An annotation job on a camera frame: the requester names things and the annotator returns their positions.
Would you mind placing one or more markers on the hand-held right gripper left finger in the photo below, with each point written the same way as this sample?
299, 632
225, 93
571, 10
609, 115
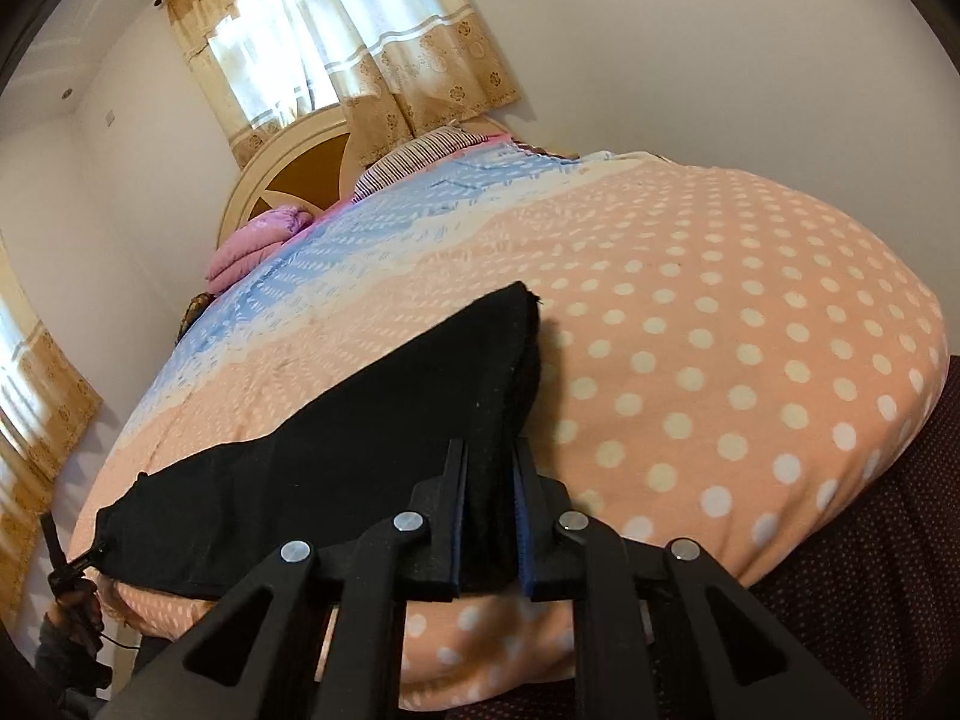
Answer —
448, 540

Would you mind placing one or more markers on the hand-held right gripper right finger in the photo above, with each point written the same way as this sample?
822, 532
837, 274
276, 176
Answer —
527, 532

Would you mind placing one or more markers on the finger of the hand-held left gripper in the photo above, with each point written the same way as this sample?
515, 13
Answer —
82, 558
51, 540

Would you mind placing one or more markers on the black pants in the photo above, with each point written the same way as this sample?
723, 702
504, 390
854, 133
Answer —
337, 450

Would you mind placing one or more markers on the person's left hand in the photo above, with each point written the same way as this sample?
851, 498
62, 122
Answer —
75, 611

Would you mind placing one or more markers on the beige floral window curtain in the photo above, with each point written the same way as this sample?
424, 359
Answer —
45, 397
337, 37

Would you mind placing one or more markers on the polka dot bed sheet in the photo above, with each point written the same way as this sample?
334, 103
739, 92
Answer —
712, 315

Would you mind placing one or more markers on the pink folded blanket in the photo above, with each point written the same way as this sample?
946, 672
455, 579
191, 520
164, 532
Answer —
251, 247

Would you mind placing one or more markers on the striped pillow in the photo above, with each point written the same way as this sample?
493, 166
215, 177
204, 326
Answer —
420, 161

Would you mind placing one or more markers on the cream wooden headboard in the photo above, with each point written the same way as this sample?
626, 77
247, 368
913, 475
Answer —
300, 165

